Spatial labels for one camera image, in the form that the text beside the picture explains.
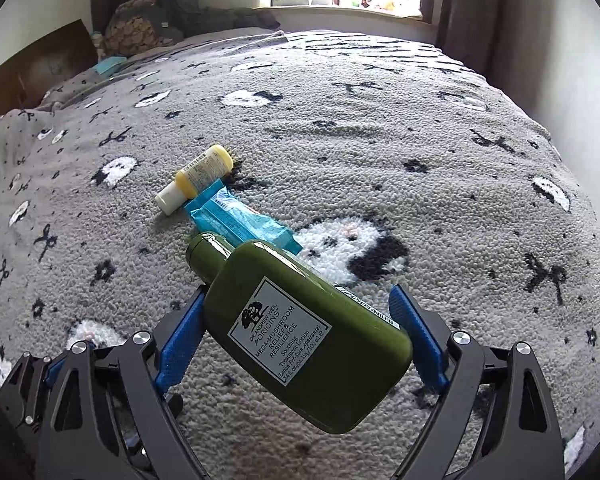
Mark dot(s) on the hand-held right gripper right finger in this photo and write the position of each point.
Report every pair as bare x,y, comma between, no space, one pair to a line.
420,340

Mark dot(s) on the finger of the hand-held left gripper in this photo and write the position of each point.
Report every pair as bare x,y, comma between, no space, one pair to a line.
25,385

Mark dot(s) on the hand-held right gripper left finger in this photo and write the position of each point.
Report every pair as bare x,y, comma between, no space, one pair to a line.
180,350

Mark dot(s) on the dark green bottle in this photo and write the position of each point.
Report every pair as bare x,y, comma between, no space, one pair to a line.
305,340

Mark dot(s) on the cyan packet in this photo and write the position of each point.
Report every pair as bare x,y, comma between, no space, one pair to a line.
245,222

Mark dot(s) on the yellow tube with white cap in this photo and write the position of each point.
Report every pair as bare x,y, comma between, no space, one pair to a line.
200,172

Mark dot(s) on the grey printed blanket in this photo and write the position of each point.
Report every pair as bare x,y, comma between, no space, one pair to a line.
380,135

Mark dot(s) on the cyan flat item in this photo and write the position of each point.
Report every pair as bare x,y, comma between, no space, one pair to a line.
109,65

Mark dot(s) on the brown wooden headboard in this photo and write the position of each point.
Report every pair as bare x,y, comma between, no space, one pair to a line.
30,70

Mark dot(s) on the patterned dark pillow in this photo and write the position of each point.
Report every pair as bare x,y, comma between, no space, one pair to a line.
135,27

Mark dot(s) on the small colourful figurines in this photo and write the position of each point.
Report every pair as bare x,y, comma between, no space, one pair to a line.
375,2

